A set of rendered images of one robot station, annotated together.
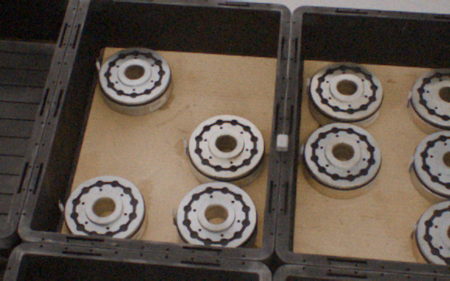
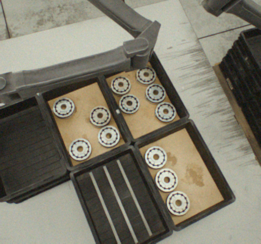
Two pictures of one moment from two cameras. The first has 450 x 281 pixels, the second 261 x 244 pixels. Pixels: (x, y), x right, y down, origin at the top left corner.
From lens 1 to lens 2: 48 cm
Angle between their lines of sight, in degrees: 22
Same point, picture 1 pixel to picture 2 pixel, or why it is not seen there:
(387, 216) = (146, 113)
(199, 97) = (83, 104)
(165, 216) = (94, 141)
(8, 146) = (40, 144)
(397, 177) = (143, 101)
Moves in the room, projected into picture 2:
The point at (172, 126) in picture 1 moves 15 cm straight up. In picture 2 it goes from (81, 116) to (77, 104)
